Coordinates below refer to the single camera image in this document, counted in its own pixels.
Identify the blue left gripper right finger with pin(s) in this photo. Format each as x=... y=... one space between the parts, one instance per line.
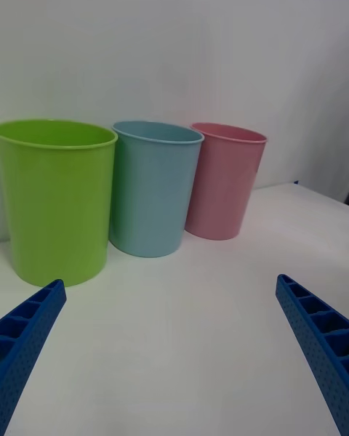
x=323 y=356

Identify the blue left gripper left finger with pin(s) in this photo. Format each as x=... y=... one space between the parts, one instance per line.
x=25 y=352

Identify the green plastic waste bin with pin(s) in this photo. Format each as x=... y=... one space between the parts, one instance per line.
x=54 y=203

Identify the pink plastic waste bin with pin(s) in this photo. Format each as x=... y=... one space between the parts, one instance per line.
x=225 y=189

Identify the pale blue plastic waste bin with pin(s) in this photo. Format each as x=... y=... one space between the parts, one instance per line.
x=152 y=196

